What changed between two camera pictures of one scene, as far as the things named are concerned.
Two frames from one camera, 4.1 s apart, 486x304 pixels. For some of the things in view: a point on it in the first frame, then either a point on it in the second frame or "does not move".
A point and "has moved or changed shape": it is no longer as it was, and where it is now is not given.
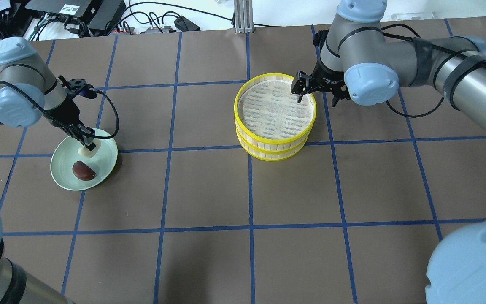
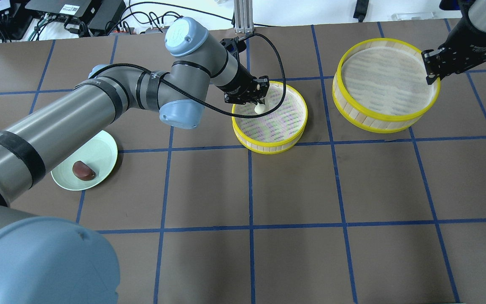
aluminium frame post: [243, 17] does not move
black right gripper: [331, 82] → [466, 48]
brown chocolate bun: [82, 172] does not move
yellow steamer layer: [268, 114] has moved or changed shape
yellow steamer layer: [274, 153] → [278, 131]
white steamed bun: [85, 152] → [259, 108]
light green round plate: [66, 154] does not move
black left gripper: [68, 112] → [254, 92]
